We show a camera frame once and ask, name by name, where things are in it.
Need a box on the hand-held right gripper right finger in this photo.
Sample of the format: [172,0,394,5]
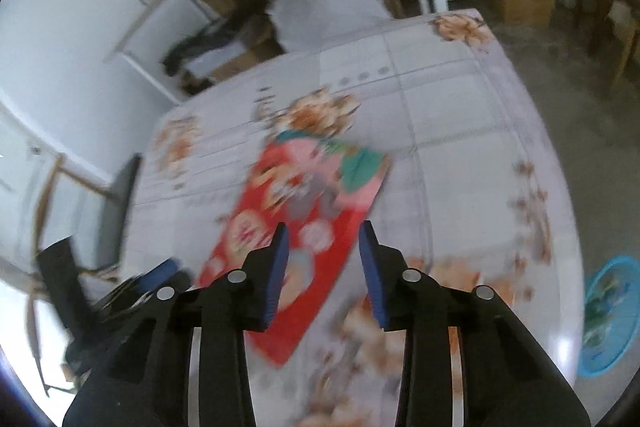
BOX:
[358,220,591,427]

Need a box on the white pillow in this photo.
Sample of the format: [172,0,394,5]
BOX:
[265,0,391,52]

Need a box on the black bag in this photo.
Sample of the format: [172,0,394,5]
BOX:
[162,14,273,75]

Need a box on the wooden chair dark seat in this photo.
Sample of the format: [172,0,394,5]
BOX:
[32,152,146,278]

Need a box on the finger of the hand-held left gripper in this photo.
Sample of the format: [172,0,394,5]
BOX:
[95,258,194,314]

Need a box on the white flat box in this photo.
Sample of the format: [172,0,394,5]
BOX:
[185,42,286,82]

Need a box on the blue plastic basket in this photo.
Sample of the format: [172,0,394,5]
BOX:
[579,254,640,378]

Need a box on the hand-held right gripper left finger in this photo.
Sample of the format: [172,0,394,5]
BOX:
[62,222,291,427]

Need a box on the red snack bag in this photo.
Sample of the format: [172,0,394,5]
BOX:
[197,139,392,368]

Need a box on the floral tablecloth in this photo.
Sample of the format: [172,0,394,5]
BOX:
[122,8,586,427]

